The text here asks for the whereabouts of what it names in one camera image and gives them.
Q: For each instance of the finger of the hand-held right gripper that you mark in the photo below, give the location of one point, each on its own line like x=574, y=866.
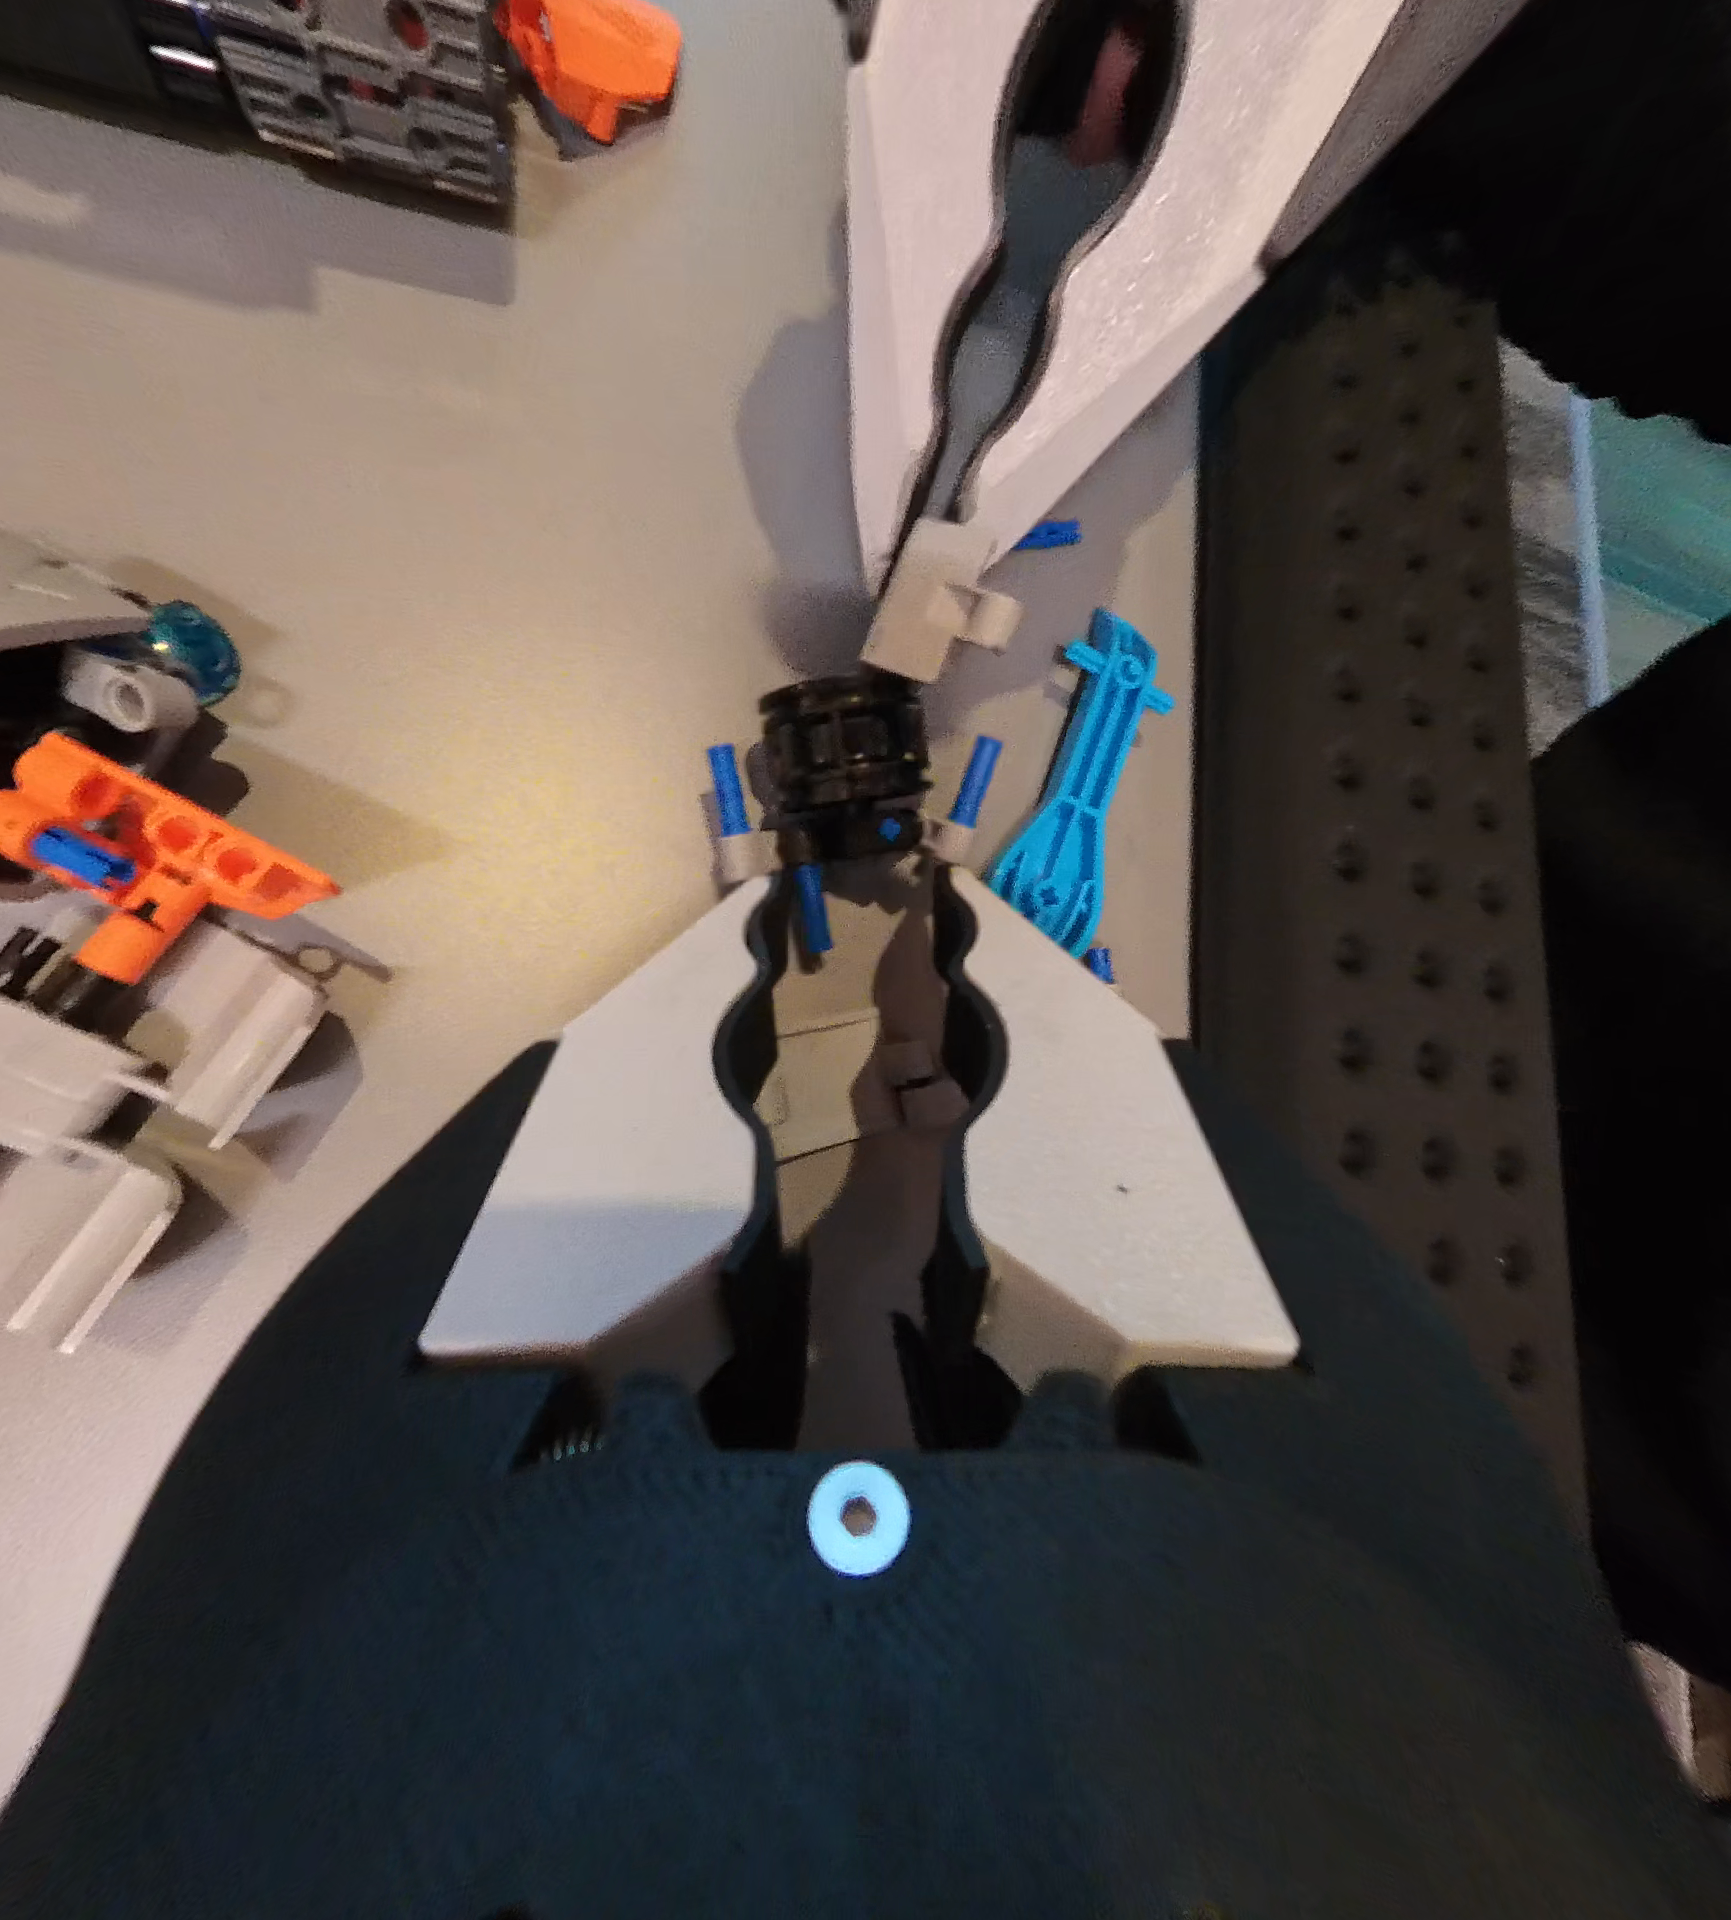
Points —
x=1225, y=181
x=926, y=181

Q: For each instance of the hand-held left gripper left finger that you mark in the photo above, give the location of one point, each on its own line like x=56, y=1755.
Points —
x=596, y=1200

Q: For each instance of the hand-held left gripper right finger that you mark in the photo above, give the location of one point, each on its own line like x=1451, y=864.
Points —
x=1121, y=1200

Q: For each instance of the light grey connector piece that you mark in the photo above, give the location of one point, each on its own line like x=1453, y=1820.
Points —
x=942, y=600

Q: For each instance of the black wheel hub assembly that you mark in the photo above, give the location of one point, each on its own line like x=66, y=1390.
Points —
x=844, y=767

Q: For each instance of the light grey block with pins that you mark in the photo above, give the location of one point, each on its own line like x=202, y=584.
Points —
x=86, y=1111

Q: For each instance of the person's right hand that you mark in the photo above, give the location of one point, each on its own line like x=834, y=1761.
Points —
x=1115, y=67

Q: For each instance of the orange slotted panel piece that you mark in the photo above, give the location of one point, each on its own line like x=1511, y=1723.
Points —
x=602, y=67

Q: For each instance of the blue plastic pin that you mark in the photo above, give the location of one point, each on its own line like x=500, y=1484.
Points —
x=1049, y=539

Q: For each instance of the blue plastic separator tool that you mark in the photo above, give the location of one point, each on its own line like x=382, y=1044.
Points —
x=1075, y=811

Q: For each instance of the black dimpled mat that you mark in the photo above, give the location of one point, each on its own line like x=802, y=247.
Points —
x=1375, y=841

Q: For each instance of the grey orange tracked toy robot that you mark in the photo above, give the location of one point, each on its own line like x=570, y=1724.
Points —
x=356, y=76

